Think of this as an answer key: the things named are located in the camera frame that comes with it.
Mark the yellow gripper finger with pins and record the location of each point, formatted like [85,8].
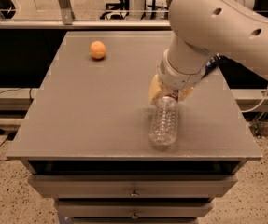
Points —
[156,90]
[184,93]

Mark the clear plastic water bottle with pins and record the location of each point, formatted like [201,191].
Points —
[163,128]

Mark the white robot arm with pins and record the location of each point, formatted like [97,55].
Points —
[203,28]

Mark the blue chip bag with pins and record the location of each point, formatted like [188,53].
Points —
[216,61]

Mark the orange fruit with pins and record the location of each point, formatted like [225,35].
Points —
[97,50]

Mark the black office chair base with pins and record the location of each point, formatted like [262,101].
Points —
[116,11]

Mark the grey drawer cabinet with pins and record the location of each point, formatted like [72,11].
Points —
[85,137]

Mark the upper drawer knob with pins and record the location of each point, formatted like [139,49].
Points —
[134,193]

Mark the drawer knob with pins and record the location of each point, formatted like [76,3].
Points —
[134,193]
[134,216]

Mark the lower drawer knob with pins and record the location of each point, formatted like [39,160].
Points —
[134,216]

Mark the metal guard rail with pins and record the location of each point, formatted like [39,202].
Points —
[80,15]

